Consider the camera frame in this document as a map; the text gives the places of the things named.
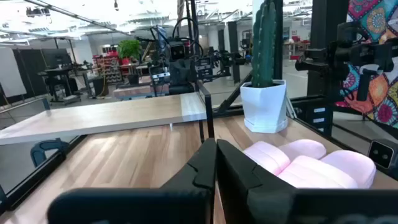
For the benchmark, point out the black stereo camera box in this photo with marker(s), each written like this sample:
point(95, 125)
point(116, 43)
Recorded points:
point(381, 154)

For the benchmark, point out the black desk monitor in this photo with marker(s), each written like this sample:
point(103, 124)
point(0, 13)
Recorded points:
point(56, 58)

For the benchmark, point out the black office desk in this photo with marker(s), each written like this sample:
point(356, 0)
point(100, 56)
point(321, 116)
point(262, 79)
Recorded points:
point(62, 84)

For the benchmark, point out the green cactus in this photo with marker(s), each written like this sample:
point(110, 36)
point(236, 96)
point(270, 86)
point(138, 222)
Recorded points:
point(263, 46)

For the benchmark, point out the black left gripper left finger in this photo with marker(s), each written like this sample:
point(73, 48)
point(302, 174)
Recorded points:
point(140, 205)

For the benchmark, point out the white plant pot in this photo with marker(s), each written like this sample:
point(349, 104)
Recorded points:
point(264, 105)

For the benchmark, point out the pink slide sandal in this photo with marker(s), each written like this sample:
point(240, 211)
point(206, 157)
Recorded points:
point(267, 155)
point(342, 168)

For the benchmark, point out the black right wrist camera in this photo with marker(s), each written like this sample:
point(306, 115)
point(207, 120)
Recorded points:
point(178, 51)

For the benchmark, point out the dark table clamp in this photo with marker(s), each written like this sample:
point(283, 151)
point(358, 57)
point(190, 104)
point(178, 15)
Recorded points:
point(46, 146)

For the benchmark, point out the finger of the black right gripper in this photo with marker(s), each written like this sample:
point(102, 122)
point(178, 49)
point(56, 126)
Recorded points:
point(188, 89)
point(175, 89)

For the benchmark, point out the red storage shelves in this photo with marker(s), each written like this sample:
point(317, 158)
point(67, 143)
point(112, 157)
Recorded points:
point(107, 67)

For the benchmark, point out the green potted plant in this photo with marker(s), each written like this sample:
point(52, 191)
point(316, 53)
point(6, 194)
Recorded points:
point(129, 49)

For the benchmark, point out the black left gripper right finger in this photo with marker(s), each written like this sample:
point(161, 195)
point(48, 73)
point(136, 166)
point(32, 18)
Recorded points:
point(280, 205)

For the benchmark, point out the white board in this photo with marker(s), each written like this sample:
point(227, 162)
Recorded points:
point(11, 73)

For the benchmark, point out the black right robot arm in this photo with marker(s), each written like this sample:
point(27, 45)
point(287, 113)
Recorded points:
point(206, 67)

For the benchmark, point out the colourful patterned cloth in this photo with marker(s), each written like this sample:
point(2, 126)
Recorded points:
point(376, 18)

